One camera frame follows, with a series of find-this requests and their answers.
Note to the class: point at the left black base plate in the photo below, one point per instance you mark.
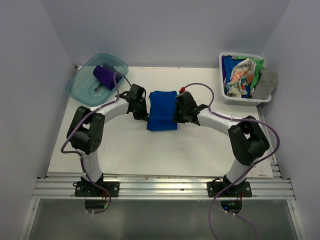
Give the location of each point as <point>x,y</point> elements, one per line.
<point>86,189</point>

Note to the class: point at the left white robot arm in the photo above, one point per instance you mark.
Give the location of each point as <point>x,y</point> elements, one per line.
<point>86,130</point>

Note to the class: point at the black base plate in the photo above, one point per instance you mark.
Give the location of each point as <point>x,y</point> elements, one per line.
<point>215,186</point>
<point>86,189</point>

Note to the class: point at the rolled dark grey towel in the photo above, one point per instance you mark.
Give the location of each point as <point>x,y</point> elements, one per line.
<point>109,70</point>

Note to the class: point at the dark blue cloth in basket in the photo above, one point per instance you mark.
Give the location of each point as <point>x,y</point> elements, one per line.
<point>228,64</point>

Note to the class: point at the patterned white cloth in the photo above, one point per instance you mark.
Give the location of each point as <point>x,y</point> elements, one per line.
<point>239,78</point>

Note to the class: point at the aluminium mounting rail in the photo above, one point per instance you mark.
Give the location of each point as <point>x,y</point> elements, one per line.
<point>164,188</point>

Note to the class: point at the teal translucent plastic bin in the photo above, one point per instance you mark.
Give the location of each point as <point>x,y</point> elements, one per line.
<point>81,86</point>

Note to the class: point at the blue towel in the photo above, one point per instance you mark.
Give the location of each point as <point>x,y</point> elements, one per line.
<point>162,111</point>

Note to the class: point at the grey cloth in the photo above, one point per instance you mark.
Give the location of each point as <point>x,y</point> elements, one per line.
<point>268,82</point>

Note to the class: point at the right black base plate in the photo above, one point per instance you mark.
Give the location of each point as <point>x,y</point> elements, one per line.
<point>215,186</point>

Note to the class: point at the green cloth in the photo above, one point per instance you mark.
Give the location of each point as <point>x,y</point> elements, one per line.
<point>258,70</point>

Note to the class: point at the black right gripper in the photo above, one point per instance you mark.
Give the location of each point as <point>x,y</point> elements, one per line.
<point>176,117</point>

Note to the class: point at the rolled purple towel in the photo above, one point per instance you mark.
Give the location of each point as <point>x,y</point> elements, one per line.
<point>104,80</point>

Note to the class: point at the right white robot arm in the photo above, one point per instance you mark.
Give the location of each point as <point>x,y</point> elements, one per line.
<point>247,139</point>

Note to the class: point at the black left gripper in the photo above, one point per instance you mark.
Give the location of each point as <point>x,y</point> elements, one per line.
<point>143,115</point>

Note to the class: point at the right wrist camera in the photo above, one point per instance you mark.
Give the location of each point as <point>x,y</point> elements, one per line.
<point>182,91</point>

